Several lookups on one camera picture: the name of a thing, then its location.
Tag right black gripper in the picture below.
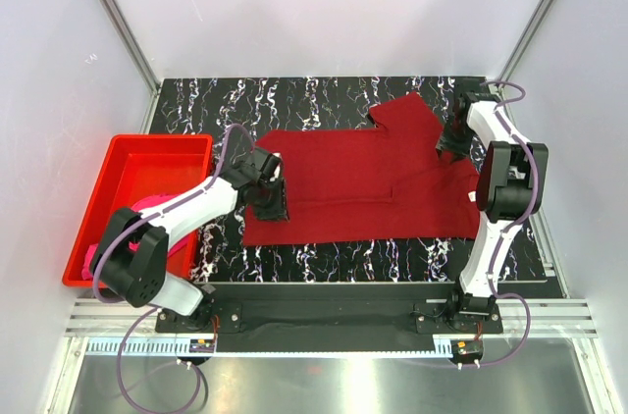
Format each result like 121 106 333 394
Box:
434 115 475 164

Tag dark red t shirt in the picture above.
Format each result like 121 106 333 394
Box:
243 92 480 246

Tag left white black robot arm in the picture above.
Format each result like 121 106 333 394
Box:
90 155 288 332

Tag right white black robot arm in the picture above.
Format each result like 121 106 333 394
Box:
436 86 550 333

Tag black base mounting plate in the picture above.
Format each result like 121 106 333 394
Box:
161 283 500 333

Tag red plastic bin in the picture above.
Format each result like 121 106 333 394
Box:
62 134 213 288

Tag pink t shirt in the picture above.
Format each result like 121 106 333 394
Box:
80 191 197 282

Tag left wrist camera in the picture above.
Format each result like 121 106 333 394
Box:
249 147 284 184

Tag aluminium rail front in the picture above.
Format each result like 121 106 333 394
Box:
66 299 597 359

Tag right aluminium frame post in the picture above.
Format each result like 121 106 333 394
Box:
497 0 557 81

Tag aluminium frame post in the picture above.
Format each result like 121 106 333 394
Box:
68 0 162 94
497 0 557 81

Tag left aluminium frame post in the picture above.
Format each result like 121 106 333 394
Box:
68 0 162 94

